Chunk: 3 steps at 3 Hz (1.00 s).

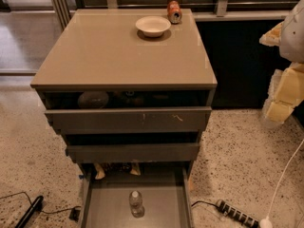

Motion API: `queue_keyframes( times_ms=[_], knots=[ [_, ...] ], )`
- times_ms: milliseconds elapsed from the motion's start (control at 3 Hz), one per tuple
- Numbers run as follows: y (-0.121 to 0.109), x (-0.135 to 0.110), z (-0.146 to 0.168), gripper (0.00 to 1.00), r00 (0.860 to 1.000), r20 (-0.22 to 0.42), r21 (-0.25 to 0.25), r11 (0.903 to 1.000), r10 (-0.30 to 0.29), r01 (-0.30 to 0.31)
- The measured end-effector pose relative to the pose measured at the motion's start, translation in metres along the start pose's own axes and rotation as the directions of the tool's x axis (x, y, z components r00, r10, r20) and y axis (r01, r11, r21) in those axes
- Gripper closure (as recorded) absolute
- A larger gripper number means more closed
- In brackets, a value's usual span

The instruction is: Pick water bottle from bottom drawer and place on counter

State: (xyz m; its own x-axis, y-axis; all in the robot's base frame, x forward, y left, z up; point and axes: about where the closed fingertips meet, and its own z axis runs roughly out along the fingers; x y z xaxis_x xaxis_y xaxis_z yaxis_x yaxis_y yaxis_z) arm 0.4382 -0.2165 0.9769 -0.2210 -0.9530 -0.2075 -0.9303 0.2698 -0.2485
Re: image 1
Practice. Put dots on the dark round object in drawer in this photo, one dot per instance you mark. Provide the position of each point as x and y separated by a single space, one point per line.
93 99

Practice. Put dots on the black bar on floor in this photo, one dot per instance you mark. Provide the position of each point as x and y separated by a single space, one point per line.
36 206

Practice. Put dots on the grey drawer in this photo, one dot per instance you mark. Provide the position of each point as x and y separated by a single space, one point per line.
157 198
164 152
129 120

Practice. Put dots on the top grey drawer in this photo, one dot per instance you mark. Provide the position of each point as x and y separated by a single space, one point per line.
129 120

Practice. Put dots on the bottom grey drawer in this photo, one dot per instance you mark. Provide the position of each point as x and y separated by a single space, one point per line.
157 198

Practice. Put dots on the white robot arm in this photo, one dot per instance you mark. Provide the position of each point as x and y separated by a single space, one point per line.
291 46

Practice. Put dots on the clear plastic water bottle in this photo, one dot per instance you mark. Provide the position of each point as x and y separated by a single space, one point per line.
136 204

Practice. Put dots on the white bowl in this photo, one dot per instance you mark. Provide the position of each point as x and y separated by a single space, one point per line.
153 26

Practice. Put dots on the metal window frame rail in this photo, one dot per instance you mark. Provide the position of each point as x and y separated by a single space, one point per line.
190 0

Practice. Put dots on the orange soda can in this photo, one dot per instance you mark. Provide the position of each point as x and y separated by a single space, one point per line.
174 12

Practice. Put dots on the black power strip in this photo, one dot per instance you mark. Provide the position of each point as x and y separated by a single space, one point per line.
232 212

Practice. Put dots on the middle grey drawer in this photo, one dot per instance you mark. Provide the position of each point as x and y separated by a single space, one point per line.
164 152

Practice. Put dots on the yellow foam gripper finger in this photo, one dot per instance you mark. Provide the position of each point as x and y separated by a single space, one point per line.
272 37
285 93

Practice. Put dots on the snack bag in drawer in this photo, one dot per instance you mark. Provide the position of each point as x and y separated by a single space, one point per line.
127 167

